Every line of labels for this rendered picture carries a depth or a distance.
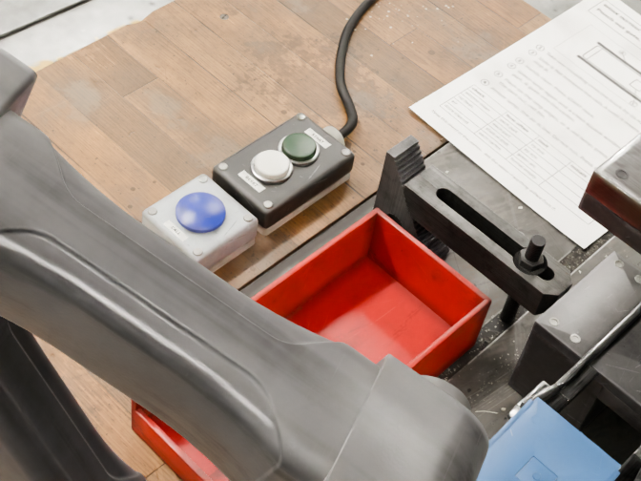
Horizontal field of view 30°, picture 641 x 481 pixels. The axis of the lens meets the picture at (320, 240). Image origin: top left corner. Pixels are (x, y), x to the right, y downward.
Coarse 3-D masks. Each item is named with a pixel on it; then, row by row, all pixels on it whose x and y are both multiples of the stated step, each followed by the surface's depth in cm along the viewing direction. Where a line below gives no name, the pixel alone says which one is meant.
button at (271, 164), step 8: (264, 152) 100; (272, 152) 100; (256, 160) 99; (264, 160) 99; (272, 160) 99; (280, 160) 99; (288, 160) 99; (256, 168) 99; (264, 168) 98; (272, 168) 99; (280, 168) 99; (288, 168) 99; (264, 176) 98; (272, 176) 98; (280, 176) 98
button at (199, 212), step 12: (180, 204) 95; (192, 204) 95; (204, 204) 95; (216, 204) 95; (180, 216) 94; (192, 216) 94; (204, 216) 94; (216, 216) 95; (192, 228) 94; (204, 228) 94; (216, 228) 94
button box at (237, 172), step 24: (336, 72) 111; (288, 120) 103; (312, 120) 104; (264, 144) 101; (336, 144) 102; (216, 168) 99; (240, 168) 99; (312, 168) 100; (336, 168) 101; (240, 192) 98; (264, 192) 98; (288, 192) 98; (312, 192) 100; (264, 216) 97; (288, 216) 100
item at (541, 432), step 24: (528, 408) 80; (504, 432) 79; (528, 432) 79; (552, 432) 79; (576, 432) 79; (504, 456) 78; (528, 456) 78; (552, 456) 78; (576, 456) 78; (600, 456) 78; (480, 480) 76; (504, 480) 77; (576, 480) 77; (600, 480) 77
